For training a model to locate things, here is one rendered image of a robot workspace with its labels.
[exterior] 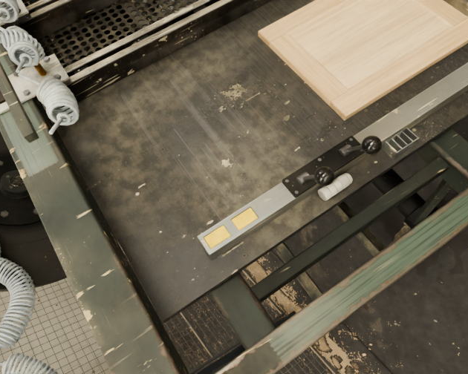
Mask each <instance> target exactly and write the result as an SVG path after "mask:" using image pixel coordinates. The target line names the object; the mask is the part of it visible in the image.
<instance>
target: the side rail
mask: <svg viewBox="0 0 468 374"><path fill-rule="evenodd" d="M467 227H468V188H467V189H465V190H464V191H462V192H461V193H460V194H459V195H457V196H456V197H454V198H453V199H451V200H450V201H449V202H448V203H446V204H445V205H444V206H442V207H440V208H439V209H438V210H437V211H435V212H434V213H433V214H431V215H429V216H428V217H427V218H426V219H425V220H423V221H422V222H420V223H419V224H417V225H416V226H415V227H414V228H412V229H410V230H409V231H408V232H407V233H405V234H404V235H403V236H401V237H399V238H398V239H397V240H396V241H395V242H393V243H392V244H390V245H389V246H387V247H386V248H384V250H382V251H381V252H379V253H378V254H376V255H375V256H373V258H371V259H370V260H368V261H367V262H365V263H364V264H363V265H362V266H360V267H359V268H358V269H356V270H354V271H353V272H352V273H351V274H349V275H348V276H346V277H345V278H343V279H342V280H341V281H340V282H339V283H337V284H335V285H334V286H332V287H331V288H330V289H329V290H328V291H326V292H324V293H323V294H322V295H320V296H319V297H318V298H317V299H315V300H314V301H312V302H311V303H309V304H308V305H307V306H306V307H304V308H303V309H301V310H300V311H298V312H297V313H296V314H295V315H293V316H292V317H290V318H289V319H287V320H286V321H285V322H284V323H283V324H281V325H279V326H278V327H277V328H275V329H274V330H273V331H271V332H270V333H268V334H267V335H266V336H264V337H263V338H262V339H260V340H259V341H257V342H256V343H255V344H254V345H252V346H251V347H249V348H248V349H247V350H245V351H244V352H243V353H242V354H240V355H238V356H237V357H236V358H234V359H233V360H232V361H231V362H229V363H228V364H226V365H225V366H223V367H222V368H221V369H220V370H218V371H217V372H215V373H214V374H275V373H276V372H278V371H279V370H280V369H281V368H283V367H284V366H285V365H286V364H288V363H289V362H291V361H292V360H293V359H294V358H296V357H297V356H298V355H300V354H301V353H302V352H304V351H305V350H306V349H307V348H309V347H310V346H312V345H313V344H314V343H316V342H317V341H318V340H319V339H320V338H322V337H323V336H325V335H326V334H328V333H329V332H330V331H331V330H332V329H334V328H335V327H337V326H338V325H339V324H341V323H342V322H343V321H344V320H346V319H347V318H349V317H350V316H351V315H353V314H354V313H355V312H356V311H357V310H359V309H360V308H362V307H363V306H365V305H366V304H367V303H368V302H369V301H371V300H372V299H373V298H375V297H376V296H378V295H379V294H380V293H381V292H383V291H384V290H385V289H387V288H388V287H389V286H391V285H392V284H393V283H394V282H396V281H397V280H399V279H400V278H401V277H403V276H404V275H405V274H406V273H407V272H409V271H410V270H412V269H413V268H415V267H416V266H417V265H418V264H419V263H421V262H422V261H423V260H425V259H426V258H428V256H430V255H431V254H433V253H434V252H436V251H437V250H438V249H439V248H440V247H442V246H443V245H444V244H446V243H447V242H449V241H450V240H451V239H452V238H454V237H455V236H456V235H457V234H459V233H460V232H462V231H463V230H464V229H465V228H467Z"/></svg>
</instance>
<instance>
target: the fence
mask: <svg viewBox="0 0 468 374"><path fill-rule="evenodd" d="M467 91H468V63H466V64H465V65H463V66H461V67H460V68H459V69H457V70H455V71H454V72H452V73H451V74H449V75H448V76H446V77H444V78H443V79H441V80H440V81H438V82H436V83H435V84H434V85H432V86H431V87H429V88H427V89H426V90H424V91H423V92H421V93H419V94H418V95H417V96H415V97H413V98H412V99H410V100H409V101H407V102H405V103H404V104H402V105H401V106H400V107H398V108H396V109H394V110H393V111H392V112H390V113H389V114H386V115H385V116H384V117H382V118H381V119H379V120H377V121H376V122H374V123H373V124H371V125H370V126H368V127H367V128H365V129H363V130H362V131H361V132H359V133H358V134H355V135H354V136H353V137H354V138H355V139H356V140H357V141H358V142H359V143H360V144H361V145H362V142H363V140H364V139H365V138H366V137H367V136H371V135H374V136H377V137H379V138H380V140H381V142H382V147H383V144H384V143H385V141H387V140H389V139H390V138H391V137H393V136H394V135H396V134H398V133H399V132H401V131H402V130H403V129H405V128H407V127H408V129H411V128H413V127H414V126H416V125H417V124H418V123H420V122H422V121H423V120H425V119H426V118H427V117H429V116H431V115H432V114H433V113H435V112H436V111H438V110H440V109H441V108H442V107H444V106H445V105H447V104H449V103H450V102H451V101H453V100H454V99H456V98H458V97H459V96H460V95H462V94H464V93H465V92H467ZM370 155H371V154H367V153H364V154H362V155H360V156H359V157H358V158H356V159H355V160H353V161H351V162H350V163H349V164H347V165H345V166H343V167H342V168H341V169H339V170H338V171H336V172H334V179H336V178H337V177H338V176H340V175H341V174H343V173H345V172H346V171H347V170H349V169H350V168H352V167H354V166H355V165H356V164H358V163H360V162H361V161H363V160H364V159H365V158H367V157H369V156H370ZM321 187H323V186H321V185H319V184H316V185H315V186H314V187H312V188H310V189H308V190H307V191H306V192H304V193H303V194H301V195H299V196H298V197H294V196H293V195H292V194H291V193H290V192H289V191H288V189H287V188H286V187H285V185H284V184H283V183H282V182H281V183H280V184H278V185H277V186H275V187H273V188H272V189H270V190H269V191H267V192H265V193H264V194H263V195H261V196H259V197H257V198H256V199H255V200H253V201H252V202H250V203H248V204H247V205H245V206H244V207H242V208H241V209H239V210H238V211H236V212H234V213H233V214H231V215H230V216H229V217H226V218H225V219H223V220H222V221H221V222H219V223H217V224H215V225H214V226H213V227H211V228H210V229H208V230H206V231H205V232H203V233H202V234H200V235H198V240H199V242H200V244H201V245H202V246H203V248H204V250H205V251H206V253H207V254H208V255H209V257H210V259H211V260H213V259H215V258H216V257H217V256H219V255H221V254H222V253H224V252H225V251H226V250H228V249H230V248H231V247H233V246H234V245H235V244H237V243H239V242H240V241H242V240H243V239H244V238H246V237H248V236H249V235H251V234H252V233H254V232H256V231H257V230H259V229H260V228H261V227H263V226H265V225H266V224H268V223H269V222H270V221H272V220H274V219H275V218H277V217H278V216H279V215H281V214H283V213H284V212H286V211H287V210H288V209H290V208H292V207H293V206H295V205H296V204H297V203H299V202H301V201H302V200H304V199H305V198H306V197H308V196H310V195H311V194H313V193H314V192H315V191H317V190H319V189H320V188H321ZM249 208H251V209H252V210H253V211H254V212H255V214H256V215H257V217H258V219H256V220H254V221H253V222H252V223H250V224H249V225H247V226H245V227H244V228H243V229H241V230H238V229H237V228H236V226H235V225H234V223H233V222H232V219H233V218H234V217H237V216H238V215H240V214H241V213H242V212H244V211H246V210H247V209H249ZM223 225H224V227H225V228H226V229H227V231H228V232H229V233H230V235H231V236H230V237H228V238H227V239H226V240H224V241H222V242H221V243H219V244H218V245H217V246H215V247H213V248H212V249H211V248H210V247H209V246H208V244H207V242H206V241H205V239H204V237H206V236H207V235H208V234H210V233H211V232H213V231H215V230H216V229H218V228H219V227H221V226H223Z"/></svg>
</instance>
